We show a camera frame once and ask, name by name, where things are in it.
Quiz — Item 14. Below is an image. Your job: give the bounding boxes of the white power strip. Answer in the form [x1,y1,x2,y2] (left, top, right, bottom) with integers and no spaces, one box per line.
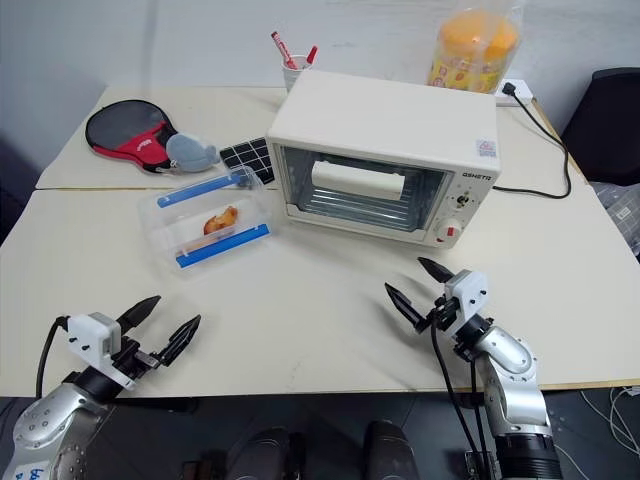
[492,78,536,108]

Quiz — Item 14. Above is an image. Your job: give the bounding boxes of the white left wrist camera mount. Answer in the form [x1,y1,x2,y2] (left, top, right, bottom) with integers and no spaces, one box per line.
[68,312,136,390]

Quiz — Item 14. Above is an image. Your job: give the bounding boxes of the long red white marker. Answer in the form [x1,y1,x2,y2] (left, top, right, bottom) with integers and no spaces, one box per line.
[270,31,299,69]

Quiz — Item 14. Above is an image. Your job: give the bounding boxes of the dark rounded shape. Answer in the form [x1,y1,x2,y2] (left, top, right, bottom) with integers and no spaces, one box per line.
[227,425,306,480]
[362,419,421,480]

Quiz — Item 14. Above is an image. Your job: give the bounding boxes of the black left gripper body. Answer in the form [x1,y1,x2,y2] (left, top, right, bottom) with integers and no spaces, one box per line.
[112,337,169,384]

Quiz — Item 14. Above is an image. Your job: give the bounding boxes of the glass oven door with handle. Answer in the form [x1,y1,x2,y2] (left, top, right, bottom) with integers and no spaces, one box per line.
[272,142,454,236]

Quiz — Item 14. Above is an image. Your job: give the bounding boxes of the bagged orange yellow cups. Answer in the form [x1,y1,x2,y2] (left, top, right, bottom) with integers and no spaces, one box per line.
[427,4,524,96]

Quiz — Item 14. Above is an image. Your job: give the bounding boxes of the clear box with blue clips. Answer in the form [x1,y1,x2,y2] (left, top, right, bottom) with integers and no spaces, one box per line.
[138,167,272,284]

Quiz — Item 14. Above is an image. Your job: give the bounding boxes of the white floor cables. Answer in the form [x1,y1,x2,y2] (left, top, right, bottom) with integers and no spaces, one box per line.
[579,384,640,456]

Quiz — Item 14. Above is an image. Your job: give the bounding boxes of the piece of bread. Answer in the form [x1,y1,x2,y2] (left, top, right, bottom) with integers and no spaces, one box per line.
[202,205,240,236]

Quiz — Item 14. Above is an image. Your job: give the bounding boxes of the black power cable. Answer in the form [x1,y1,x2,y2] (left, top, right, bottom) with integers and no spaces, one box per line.
[492,82,573,200]

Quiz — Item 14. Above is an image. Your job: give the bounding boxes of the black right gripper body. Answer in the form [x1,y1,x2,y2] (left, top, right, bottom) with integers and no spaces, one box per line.
[424,294,462,330]

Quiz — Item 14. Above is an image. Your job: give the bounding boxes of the white knob with red mark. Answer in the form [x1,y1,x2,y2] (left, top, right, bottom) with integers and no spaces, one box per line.
[434,217,464,246]

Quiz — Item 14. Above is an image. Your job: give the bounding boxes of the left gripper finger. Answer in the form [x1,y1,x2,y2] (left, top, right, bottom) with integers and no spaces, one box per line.
[159,313,202,369]
[119,294,162,331]

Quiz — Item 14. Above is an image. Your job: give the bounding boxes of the black chair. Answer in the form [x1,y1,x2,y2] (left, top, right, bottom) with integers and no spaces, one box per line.
[559,67,640,186]

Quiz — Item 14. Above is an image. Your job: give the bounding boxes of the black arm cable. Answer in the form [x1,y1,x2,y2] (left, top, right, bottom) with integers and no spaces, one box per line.
[35,315,71,401]
[428,299,501,480]

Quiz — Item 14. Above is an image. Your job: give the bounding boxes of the black red paddle case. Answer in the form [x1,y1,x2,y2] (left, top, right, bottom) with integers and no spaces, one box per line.
[84,98,181,176]

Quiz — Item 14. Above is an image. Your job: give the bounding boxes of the grey blue whale plush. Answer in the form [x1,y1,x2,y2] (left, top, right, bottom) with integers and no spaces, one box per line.
[164,132,221,174]

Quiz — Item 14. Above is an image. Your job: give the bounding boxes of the cream toaster oven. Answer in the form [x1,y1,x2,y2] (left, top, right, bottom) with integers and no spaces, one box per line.
[264,69,501,249]

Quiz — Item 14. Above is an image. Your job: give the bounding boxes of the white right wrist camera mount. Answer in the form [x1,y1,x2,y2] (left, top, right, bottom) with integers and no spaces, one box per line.
[443,269,489,341]

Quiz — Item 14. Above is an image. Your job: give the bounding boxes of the white paper cup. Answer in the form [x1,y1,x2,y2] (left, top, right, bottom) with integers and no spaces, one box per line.
[282,54,314,94]

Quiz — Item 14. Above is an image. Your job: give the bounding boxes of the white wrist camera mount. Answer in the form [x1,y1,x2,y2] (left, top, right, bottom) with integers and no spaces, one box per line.
[68,312,136,390]
[443,269,489,341]

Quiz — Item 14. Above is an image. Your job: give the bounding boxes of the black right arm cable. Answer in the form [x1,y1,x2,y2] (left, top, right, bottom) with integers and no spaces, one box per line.
[428,299,501,480]

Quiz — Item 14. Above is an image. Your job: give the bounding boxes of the black grid mat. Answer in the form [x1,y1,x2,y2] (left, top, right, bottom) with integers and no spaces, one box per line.
[219,137,279,187]

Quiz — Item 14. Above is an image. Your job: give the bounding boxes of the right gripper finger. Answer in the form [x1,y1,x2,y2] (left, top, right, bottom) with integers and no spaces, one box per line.
[417,256,454,284]
[383,282,429,335]

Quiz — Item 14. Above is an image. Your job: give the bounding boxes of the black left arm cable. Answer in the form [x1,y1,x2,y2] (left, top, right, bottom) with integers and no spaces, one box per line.
[35,315,71,401]

